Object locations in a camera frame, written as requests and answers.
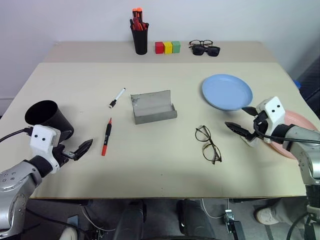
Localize dark rounded shape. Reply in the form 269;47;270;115
116;199;148;240
175;198;216;240

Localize black chair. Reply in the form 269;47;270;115
298;57;320;111

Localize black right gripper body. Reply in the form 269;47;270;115
244;110;271;142

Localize black metal clamp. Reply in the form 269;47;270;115
223;208;246;240

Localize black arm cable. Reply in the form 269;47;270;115
253;119;320;146
0;127;34;144

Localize pink plate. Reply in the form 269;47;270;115
267;109;320;161

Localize black pen holder with markers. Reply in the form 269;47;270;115
129;21;150;55

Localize red wooden block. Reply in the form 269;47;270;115
154;41;165;55

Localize green wooden block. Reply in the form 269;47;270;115
171;40;182;54

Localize red and black marker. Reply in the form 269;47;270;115
100;117;113;157

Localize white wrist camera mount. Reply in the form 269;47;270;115
246;96;286;147
29;124;62;175

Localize white shoe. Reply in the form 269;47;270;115
59;226;79;240
254;206;280;226

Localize yellow wooden block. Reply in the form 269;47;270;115
163;41;174;55

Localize white marker with black cap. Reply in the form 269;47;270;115
108;87;127;109

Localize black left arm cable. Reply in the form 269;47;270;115
0;127;34;144

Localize thin-framed clear glasses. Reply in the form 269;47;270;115
194;125;223;165

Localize empty black cup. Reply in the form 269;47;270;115
24;99;75;146

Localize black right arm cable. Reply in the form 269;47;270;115
253;119;320;146

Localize tortoiseshell clear glasses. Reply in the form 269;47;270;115
188;39;214;49

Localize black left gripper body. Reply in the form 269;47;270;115
51;144;77;168

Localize white floor cable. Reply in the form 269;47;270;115
200;198;226;219

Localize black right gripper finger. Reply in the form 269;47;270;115
224;121;248;138
241;106;258;117

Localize open grey glasses case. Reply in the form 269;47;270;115
129;89;179;126

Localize black sunglasses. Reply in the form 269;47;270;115
191;45;221;58

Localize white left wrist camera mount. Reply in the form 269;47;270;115
29;124;62;175

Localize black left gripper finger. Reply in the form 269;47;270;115
73;138;94;161

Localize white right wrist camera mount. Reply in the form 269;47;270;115
246;96;286;147

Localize blue plate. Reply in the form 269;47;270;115
201;73;254;112

